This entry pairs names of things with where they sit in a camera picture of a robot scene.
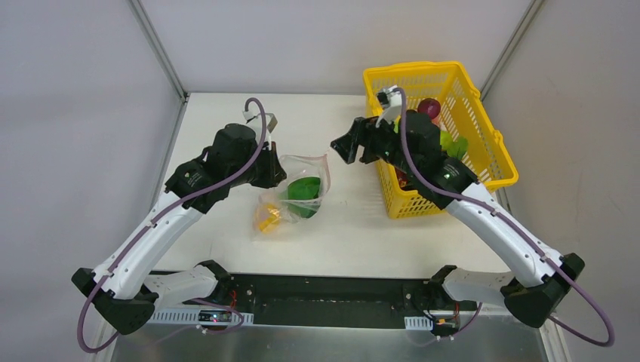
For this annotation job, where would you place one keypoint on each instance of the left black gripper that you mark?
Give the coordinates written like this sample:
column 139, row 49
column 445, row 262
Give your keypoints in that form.
column 272, row 167

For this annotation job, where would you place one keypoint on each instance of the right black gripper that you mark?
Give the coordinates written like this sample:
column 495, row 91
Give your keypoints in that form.
column 363, row 142

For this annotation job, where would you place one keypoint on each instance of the clear pink-dotted zip bag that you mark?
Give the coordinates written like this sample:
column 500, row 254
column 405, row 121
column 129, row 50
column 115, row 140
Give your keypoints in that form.
column 296, row 166

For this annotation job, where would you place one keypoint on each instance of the green toy bok choy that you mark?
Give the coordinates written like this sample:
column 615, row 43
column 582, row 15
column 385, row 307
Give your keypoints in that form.
column 300, row 193

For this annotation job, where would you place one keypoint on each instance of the yellow toy bell pepper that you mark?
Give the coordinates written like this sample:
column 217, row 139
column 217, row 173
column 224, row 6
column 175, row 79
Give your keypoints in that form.
column 267, row 217

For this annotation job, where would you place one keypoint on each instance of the dark purple toy onion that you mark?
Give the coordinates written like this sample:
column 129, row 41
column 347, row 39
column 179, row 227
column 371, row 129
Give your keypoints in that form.
column 430, row 107

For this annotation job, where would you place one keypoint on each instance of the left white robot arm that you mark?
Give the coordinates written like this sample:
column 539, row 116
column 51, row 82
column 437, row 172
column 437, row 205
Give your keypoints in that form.
column 123, row 288

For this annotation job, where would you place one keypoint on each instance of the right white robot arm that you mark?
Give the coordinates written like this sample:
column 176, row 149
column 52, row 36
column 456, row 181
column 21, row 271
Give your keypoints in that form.
column 536, row 281

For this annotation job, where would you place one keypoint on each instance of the green toy lime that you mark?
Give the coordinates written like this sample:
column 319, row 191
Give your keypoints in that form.
column 446, row 140

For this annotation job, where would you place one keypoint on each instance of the white toy radish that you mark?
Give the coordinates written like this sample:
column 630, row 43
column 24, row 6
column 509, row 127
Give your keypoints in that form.
column 458, row 148

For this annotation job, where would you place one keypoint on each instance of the yellow plastic basket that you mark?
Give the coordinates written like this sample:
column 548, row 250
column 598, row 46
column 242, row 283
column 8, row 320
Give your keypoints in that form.
column 462, row 113

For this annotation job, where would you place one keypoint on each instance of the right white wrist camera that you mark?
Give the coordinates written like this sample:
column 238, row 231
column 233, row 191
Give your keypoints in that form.
column 390, row 99

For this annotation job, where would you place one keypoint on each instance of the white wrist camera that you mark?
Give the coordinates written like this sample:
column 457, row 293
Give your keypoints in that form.
column 263, row 126
column 390, row 99

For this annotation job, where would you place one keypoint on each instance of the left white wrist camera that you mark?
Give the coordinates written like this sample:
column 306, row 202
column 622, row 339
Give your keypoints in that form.
column 263, row 126

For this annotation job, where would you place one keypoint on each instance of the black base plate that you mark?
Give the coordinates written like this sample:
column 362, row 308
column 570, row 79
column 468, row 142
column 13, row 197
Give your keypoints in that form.
column 306, row 301

